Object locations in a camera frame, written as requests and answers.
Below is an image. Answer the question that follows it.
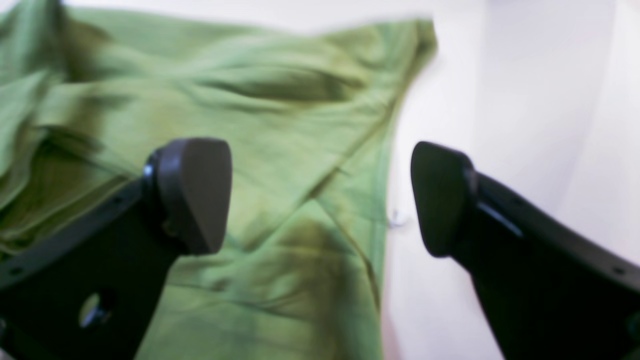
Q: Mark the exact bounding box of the white garment care label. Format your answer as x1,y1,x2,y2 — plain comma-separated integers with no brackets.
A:
387,208,411,229

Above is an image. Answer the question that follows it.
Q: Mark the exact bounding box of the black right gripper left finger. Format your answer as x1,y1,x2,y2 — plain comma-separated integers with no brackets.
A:
0,137,233,360

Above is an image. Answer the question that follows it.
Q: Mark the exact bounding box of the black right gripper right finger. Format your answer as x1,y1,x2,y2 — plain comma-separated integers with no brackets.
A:
410,141,640,360

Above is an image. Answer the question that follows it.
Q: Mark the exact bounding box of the green T-shirt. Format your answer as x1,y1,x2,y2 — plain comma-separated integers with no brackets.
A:
1,0,438,360

